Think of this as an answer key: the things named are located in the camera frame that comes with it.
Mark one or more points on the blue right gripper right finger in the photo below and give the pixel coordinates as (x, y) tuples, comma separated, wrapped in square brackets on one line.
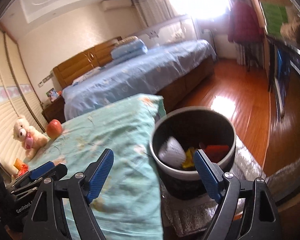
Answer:
[(210, 174)]

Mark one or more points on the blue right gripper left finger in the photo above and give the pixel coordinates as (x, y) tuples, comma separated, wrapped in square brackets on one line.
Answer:
[(97, 173)]

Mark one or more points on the red torn snack wrapper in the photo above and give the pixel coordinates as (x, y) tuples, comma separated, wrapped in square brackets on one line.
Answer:
[(215, 152)]

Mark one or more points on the white foam fruit net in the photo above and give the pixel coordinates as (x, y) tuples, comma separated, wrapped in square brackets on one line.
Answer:
[(171, 153)]

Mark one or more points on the yellow snack bag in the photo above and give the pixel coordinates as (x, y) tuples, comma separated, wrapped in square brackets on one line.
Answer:
[(189, 163)]

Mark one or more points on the orange red gift trinket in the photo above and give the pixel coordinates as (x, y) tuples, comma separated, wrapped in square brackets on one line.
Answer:
[(21, 167)]

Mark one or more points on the red apple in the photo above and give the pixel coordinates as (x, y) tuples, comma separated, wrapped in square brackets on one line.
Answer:
[(54, 129)]

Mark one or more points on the cream teddy bear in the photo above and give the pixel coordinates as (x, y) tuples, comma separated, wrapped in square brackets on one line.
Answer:
[(31, 139)]

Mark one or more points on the wooden nightstand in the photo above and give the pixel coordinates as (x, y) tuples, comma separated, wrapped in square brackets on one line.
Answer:
[(55, 110)]

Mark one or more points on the framed photo on nightstand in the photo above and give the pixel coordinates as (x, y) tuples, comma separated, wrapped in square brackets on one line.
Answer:
[(52, 95)]

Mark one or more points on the large bed with blue sheet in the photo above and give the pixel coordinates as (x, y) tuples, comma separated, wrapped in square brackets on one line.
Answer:
[(171, 71)]

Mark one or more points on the wooden headboard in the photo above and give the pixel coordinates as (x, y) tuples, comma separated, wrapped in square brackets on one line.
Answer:
[(96, 56)]

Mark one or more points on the folded light blue quilt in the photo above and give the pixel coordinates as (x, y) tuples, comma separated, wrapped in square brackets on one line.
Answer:
[(128, 45)]

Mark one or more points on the black glossy TV cabinet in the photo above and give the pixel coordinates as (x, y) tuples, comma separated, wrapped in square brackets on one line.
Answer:
[(284, 58)]

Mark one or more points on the dark red hanging jacket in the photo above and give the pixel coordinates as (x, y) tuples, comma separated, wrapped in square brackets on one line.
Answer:
[(243, 24)]

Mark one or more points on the brown teddy bear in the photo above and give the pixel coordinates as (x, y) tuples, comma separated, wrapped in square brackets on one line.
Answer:
[(291, 31)]

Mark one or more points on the stack of green boxes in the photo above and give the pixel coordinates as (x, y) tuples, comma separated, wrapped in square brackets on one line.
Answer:
[(275, 16)]

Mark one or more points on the white bed guard rail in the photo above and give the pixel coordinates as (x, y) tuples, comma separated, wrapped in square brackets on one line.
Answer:
[(178, 29)]

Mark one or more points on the wall air conditioner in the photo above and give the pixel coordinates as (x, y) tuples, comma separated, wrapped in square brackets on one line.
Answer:
[(107, 5)]

